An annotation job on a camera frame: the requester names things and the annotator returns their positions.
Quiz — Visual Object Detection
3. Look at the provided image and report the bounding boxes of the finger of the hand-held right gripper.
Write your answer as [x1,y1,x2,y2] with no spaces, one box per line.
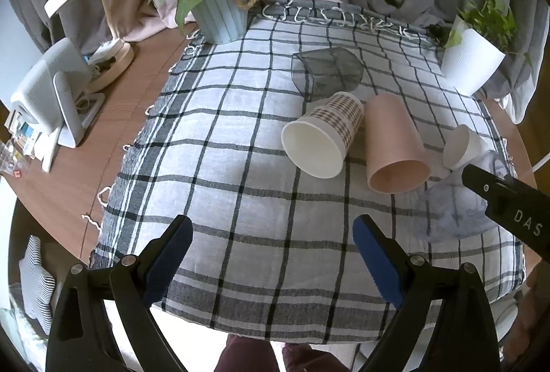
[461,163,517,223]

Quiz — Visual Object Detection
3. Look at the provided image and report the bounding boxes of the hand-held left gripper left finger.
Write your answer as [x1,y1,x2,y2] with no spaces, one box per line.
[45,214,194,372]

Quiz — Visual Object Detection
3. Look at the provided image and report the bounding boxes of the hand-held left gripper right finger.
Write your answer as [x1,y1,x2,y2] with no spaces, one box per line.
[352,214,503,372]

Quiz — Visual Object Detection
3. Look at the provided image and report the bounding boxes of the clear plastic cup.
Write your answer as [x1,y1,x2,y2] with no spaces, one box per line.
[423,151,510,244]

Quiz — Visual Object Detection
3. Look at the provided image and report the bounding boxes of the person's right forearm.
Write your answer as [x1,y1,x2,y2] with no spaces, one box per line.
[513,260,550,355]

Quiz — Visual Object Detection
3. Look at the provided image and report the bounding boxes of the small white cup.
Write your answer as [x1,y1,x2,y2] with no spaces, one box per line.
[442,125,491,172]

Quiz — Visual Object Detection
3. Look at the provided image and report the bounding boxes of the pink paper cup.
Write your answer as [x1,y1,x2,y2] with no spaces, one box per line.
[364,92,431,195]

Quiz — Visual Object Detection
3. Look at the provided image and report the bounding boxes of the plaid paper cup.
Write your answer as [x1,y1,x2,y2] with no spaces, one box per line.
[281,92,365,179]

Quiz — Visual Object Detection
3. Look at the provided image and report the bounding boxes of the grey transparent square cup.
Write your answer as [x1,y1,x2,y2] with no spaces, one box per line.
[291,47,365,103]

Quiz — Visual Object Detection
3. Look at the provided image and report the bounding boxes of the black white checked tablecloth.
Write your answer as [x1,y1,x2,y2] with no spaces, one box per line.
[81,0,527,344]

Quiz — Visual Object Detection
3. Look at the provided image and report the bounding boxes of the person's maroon pants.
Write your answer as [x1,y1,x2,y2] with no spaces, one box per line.
[214,333,315,372]

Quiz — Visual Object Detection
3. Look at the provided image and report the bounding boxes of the white ribbed plant pot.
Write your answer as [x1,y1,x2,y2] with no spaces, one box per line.
[440,17,507,96]

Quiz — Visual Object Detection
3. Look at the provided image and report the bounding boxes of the striped star pillow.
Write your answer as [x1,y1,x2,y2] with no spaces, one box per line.
[17,235,57,337]

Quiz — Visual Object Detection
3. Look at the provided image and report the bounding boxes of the green leafy plant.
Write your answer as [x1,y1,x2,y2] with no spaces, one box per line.
[447,0,534,67]

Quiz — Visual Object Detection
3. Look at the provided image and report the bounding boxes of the pile of small cards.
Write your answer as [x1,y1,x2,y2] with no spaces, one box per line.
[0,110,44,180]

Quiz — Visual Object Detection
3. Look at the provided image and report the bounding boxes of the round wooden tray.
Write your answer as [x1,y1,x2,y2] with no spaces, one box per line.
[86,39,135,93]

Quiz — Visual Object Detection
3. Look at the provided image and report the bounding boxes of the white desk device on stand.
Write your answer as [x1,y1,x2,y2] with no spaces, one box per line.
[10,37,106,173]

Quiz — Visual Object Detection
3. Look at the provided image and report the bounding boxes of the light blue ribbed flower pot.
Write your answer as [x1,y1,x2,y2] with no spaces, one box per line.
[191,0,255,44]

